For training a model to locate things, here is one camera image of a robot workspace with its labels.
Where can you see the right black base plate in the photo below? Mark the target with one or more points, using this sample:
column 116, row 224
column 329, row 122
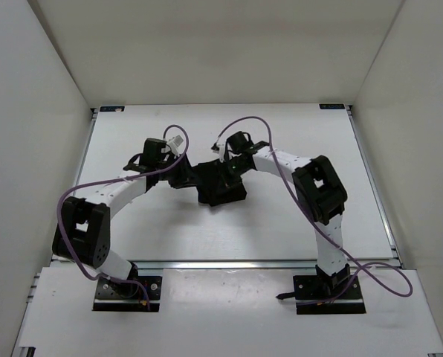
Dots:
column 313, row 298

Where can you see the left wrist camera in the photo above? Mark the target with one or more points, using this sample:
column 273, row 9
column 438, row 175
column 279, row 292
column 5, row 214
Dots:
column 173, row 145

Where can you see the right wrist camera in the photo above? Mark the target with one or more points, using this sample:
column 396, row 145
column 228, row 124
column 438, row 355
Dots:
column 221, row 151

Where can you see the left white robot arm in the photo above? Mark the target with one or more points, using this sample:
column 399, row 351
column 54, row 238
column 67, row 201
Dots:
column 83, row 231

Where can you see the black skirt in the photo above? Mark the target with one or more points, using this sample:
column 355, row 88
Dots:
column 217, row 185

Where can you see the aluminium table rail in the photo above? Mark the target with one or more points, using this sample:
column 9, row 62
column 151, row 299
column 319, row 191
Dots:
column 225, row 264

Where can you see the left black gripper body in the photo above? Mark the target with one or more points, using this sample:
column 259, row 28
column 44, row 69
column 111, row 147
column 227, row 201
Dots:
column 178, row 175

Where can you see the blue table label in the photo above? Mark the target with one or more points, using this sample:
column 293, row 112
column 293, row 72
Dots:
column 331, row 106
column 112, row 108

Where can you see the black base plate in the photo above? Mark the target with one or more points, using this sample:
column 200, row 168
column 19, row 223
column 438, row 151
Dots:
column 313, row 298
column 112, row 297

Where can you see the right blue table label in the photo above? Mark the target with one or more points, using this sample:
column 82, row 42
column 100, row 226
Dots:
column 331, row 106

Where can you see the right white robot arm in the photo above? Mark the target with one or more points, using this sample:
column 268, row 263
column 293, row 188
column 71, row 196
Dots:
column 318, row 190

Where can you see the left blue table label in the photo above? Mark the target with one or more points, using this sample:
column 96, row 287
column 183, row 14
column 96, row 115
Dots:
column 112, row 108

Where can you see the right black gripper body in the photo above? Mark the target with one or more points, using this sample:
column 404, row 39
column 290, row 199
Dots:
column 232, row 171

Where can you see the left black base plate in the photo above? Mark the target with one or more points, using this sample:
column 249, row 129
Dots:
column 112, row 297

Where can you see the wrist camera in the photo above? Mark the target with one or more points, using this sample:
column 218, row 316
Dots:
column 173, row 145
column 221, row 151

